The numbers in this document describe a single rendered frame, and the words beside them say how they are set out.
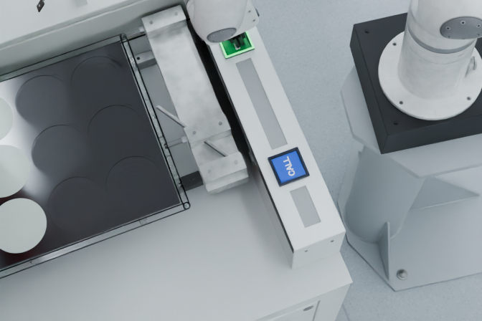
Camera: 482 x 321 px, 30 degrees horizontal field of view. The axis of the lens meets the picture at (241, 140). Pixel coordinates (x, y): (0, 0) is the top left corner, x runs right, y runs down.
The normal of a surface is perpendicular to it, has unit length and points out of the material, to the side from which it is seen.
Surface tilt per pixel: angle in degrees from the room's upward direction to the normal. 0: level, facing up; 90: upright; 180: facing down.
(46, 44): 90
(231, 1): 70
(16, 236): 0
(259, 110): 0
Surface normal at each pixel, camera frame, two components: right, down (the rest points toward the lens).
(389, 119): -0.07, -0.40
